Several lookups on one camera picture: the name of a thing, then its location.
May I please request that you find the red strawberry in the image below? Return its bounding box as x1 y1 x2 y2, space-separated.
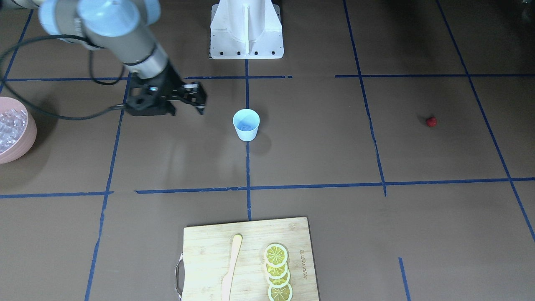
425 116 438 128

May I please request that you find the bamboo cutting board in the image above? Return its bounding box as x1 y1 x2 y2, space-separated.
179 217 320 301

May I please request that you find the yellow plastic knife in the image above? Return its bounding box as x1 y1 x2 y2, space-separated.
220 234 242 301

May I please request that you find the light blue paper cup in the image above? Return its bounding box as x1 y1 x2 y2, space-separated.
232 109 260 142

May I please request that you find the clear ice cubes pile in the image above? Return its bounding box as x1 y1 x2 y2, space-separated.
0 109 28 153

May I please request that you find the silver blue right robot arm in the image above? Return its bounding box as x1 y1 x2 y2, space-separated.
1 0 207 116

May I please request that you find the lemon slice farthest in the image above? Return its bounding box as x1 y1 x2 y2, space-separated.
263 243 288 268

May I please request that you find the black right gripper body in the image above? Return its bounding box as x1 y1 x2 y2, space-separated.
136 61 185 103

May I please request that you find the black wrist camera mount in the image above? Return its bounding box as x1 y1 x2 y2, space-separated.
124 74 176 117

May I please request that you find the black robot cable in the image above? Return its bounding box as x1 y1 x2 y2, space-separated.
0 34 128 121

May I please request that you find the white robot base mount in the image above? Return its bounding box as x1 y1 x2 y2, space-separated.
209 0 284 60

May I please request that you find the pink bowl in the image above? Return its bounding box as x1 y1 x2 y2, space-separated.
0 97 37 164

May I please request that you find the lemon slice nearest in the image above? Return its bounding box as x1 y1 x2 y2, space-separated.
267 284 293 301

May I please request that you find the lemon slice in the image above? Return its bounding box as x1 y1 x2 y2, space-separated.
265 263 288 280
267 284 293 301
263 243 288 268
266 271 291 288

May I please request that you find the clear ice cube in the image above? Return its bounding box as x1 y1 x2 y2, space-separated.
238 121 255 131

